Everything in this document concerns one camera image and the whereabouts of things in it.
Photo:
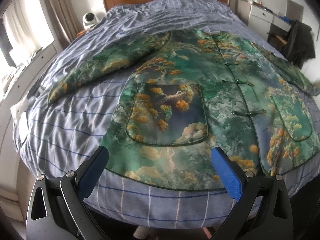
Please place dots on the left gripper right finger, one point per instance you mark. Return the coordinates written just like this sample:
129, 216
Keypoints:
262, 209

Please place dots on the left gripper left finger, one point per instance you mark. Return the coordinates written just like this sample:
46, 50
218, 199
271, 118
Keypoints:
56, 208

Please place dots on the green printed silk jacket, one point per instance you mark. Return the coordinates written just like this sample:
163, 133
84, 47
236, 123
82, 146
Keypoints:
191, 92

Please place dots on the blue checked bed cover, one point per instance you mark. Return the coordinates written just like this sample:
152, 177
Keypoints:
63, 134

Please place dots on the white cloth on bed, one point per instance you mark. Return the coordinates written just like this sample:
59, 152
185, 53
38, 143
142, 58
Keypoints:
19, 110

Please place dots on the white window cabinet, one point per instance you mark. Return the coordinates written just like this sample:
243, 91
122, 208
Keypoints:
18, 89

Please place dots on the black coat on chair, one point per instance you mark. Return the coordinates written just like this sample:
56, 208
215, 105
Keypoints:
299, 46

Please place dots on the wooden bedside table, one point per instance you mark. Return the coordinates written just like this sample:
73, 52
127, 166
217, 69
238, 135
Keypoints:
82, 32

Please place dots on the beige curtain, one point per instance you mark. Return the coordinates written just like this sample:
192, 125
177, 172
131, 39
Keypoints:
66, 22

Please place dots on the white desk with drawers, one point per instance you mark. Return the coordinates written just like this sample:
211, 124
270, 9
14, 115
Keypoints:
259, 20

